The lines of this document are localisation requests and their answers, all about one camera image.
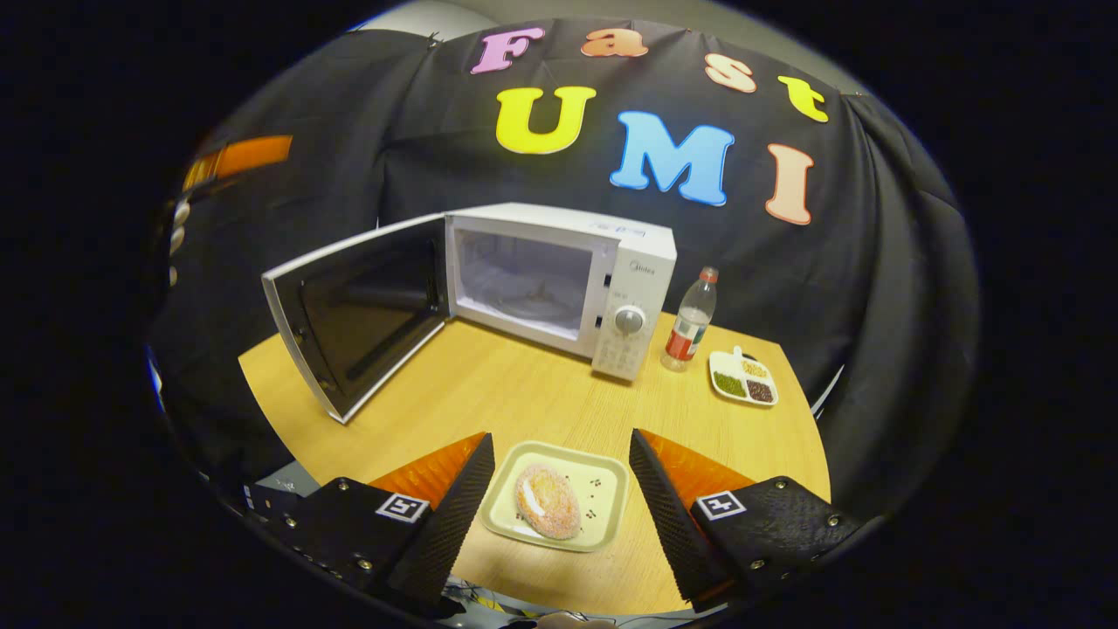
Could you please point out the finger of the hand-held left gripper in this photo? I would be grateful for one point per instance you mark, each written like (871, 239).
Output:
(253, 155)

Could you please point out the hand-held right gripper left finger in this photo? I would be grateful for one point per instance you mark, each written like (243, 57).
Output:
(445, 533)

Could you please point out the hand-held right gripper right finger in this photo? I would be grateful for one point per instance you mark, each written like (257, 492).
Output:
(677, 533)

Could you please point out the pink sugared donut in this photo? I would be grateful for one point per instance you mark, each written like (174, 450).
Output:
(548, 502)

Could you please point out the white microwave oven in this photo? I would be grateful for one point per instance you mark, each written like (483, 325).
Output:
(629, 262)

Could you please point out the pale green square plate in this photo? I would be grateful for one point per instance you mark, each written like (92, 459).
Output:
(603, 498)

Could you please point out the white divided dish of beans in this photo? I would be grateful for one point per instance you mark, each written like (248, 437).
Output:
(742, 380)

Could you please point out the clear plastic bottle red label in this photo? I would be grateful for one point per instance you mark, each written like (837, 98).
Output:
(692, 323)

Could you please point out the black backdrop cloth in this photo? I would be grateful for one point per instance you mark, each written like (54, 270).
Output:
(873, 349)

